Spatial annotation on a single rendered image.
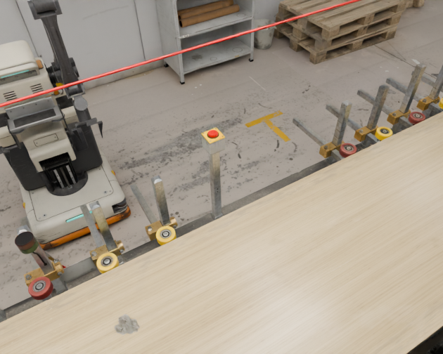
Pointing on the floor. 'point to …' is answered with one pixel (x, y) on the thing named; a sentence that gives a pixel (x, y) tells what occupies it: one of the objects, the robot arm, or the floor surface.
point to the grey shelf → (204, 35)
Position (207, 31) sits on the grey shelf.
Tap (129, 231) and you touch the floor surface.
